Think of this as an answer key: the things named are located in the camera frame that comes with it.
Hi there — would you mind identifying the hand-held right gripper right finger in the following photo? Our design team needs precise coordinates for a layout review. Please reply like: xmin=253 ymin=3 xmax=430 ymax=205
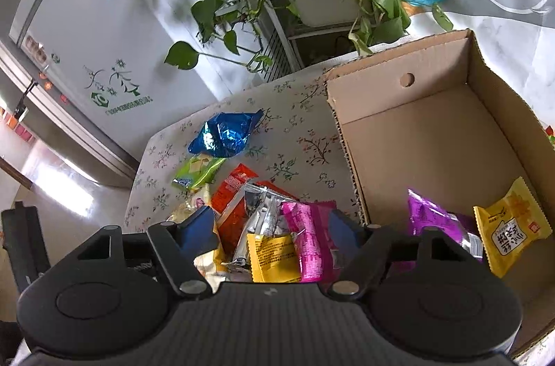
xmin=327 ymin=209 xmax=474 ymax=301

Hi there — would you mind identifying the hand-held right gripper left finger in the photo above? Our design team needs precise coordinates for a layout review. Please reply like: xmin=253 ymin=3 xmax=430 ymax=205
xmin=77 ymin=206 xmax=219 ymax=299

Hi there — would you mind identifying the pink snack packet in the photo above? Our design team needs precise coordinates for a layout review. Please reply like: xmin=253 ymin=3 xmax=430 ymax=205
xmin=281 ymin=200 xmax=344 ymax=284

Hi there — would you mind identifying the cream snack packet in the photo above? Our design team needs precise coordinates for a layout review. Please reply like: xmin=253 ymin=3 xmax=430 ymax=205
xmin=167 ymin=184 xmax=227 ymax=277

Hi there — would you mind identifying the red snack packet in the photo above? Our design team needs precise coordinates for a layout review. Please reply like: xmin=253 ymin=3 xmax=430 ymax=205
xmin=211 ymin=164 xmax=300 ymax=258

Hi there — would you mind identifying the green snack packet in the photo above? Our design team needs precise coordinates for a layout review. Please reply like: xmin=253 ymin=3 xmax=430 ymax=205
xmin=172 ymin=156 xmax=227 ymax=192

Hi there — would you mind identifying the silver black snack packet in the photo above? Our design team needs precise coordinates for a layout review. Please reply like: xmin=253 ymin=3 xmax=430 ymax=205
xmin=221 ymin=182 xmax=300 ymax=272

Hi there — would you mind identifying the yellow cracker snack packet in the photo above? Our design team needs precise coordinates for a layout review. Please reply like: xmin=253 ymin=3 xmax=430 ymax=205
xmin=246 ymin=233 xmax=302 ymax=284

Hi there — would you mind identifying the purple snack packet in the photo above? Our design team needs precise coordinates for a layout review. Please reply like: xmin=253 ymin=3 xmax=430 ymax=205
xmin=407 ymin=189 xmax=485 ymax=263

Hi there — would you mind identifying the blue foil snack packet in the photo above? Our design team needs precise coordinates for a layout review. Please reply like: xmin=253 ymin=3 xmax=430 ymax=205
xmin=187 ymin=109 xmax=265 ymax=159

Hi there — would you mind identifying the cardboard box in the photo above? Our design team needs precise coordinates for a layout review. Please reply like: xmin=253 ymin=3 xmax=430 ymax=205
xmin=323 ymin=29 xmax=555 ymax=359

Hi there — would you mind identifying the yellow black-print snack packet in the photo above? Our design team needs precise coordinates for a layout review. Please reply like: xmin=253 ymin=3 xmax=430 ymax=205
xmin=472 ymin=176 xmax=552 ymax=279

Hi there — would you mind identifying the black chair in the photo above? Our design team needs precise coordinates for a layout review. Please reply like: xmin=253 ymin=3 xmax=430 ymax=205
xmin=0 ymin=203 xmax=51 ymax=297

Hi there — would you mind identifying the white chest freezer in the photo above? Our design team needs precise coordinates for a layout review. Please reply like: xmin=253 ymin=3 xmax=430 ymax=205
xmin=0 ymin=0 xmax=270 ymax=189

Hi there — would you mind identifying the white plastic tub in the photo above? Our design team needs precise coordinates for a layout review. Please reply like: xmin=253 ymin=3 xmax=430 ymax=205
xmin=297 ymin=0 xmax=370 ymax=26

